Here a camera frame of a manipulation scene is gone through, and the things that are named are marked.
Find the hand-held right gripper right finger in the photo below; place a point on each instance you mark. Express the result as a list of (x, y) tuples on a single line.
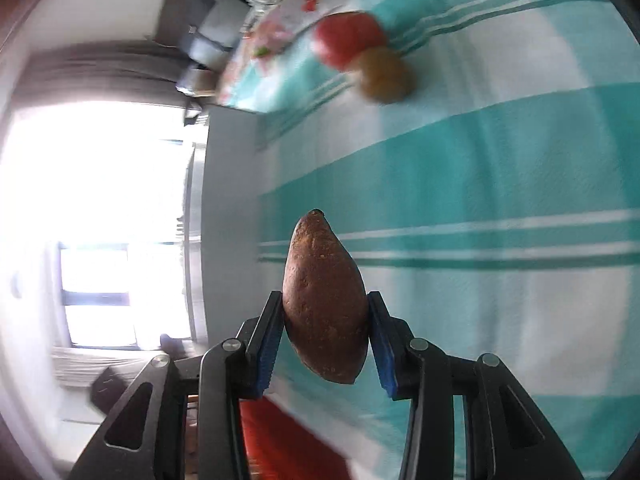
[(382, 355)]

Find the grey curtain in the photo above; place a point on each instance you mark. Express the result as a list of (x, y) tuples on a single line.
[(100, 75)]

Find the red apple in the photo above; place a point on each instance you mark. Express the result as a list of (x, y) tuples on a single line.
[(347, 40)]

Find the brown sweet potato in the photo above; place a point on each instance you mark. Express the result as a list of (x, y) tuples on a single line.
[(325, 310)]

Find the brown kiwi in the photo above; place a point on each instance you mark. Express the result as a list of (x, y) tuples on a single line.
[(387, 77)]

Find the grey board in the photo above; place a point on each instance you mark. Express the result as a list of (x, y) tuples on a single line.
[(225, 210)]

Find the window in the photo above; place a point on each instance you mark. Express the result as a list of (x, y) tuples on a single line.
[(100, 295)]

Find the teal checked cloth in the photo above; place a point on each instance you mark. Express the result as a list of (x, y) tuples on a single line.
[(475, 170)]

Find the red cloth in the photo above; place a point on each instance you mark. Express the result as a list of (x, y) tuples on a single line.
[(285, 440)]

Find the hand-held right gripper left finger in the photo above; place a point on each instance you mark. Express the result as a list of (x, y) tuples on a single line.
[(265, 355)]

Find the grey white pillow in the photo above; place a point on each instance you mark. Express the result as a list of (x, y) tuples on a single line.
[(200, 67), (222, 20)]

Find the brown bed headboard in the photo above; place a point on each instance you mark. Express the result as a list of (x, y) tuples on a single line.
[(172, 5)]

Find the white printed packet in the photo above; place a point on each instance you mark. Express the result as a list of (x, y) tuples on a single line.
[(310, 0)]

